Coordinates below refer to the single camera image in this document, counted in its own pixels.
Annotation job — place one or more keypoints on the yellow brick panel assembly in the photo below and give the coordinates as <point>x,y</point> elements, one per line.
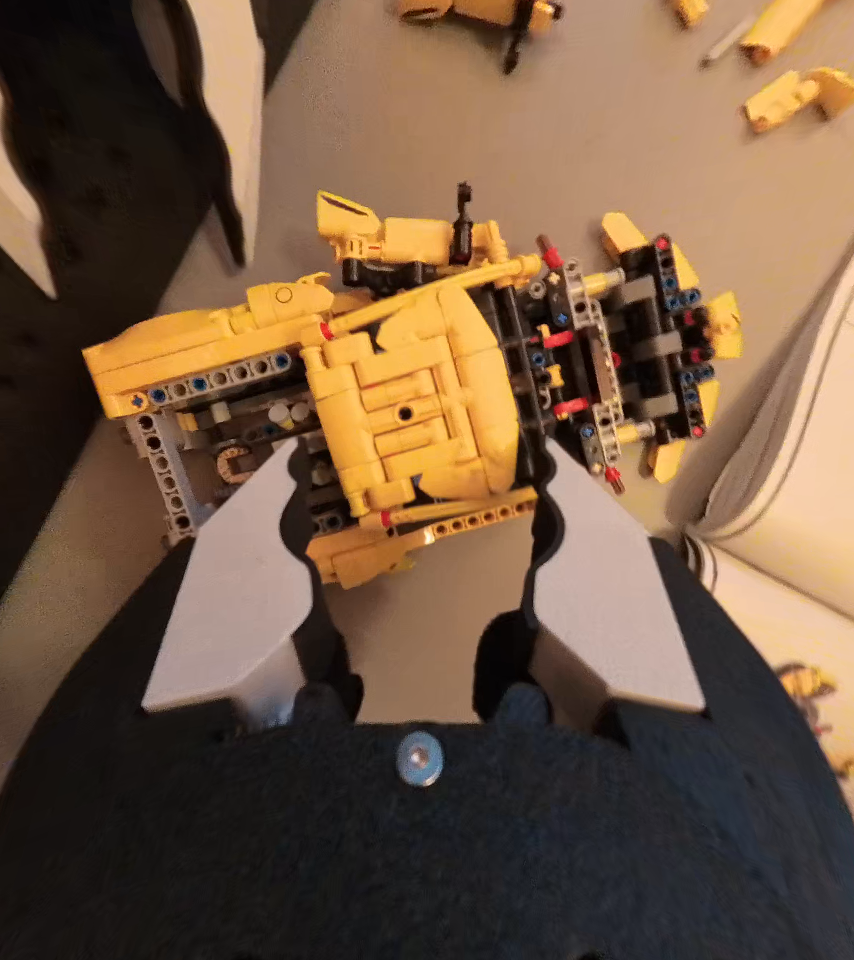
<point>487,11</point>

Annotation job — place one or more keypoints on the grey desk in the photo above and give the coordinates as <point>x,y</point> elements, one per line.
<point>472,135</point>

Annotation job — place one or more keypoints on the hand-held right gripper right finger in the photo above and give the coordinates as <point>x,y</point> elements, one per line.
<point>614,600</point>

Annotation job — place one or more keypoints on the pile of yellow brick pieces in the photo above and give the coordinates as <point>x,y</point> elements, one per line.
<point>779,101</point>

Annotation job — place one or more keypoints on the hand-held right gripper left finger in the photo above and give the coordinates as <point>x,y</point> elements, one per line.
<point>232,600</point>

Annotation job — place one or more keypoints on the yellow brick side assembly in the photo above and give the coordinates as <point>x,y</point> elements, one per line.
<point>412,236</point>

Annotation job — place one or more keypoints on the yellow brick toy car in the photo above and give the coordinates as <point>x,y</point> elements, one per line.
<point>412,390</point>

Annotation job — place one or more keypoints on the open instruction book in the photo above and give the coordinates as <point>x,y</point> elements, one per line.
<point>846,487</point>

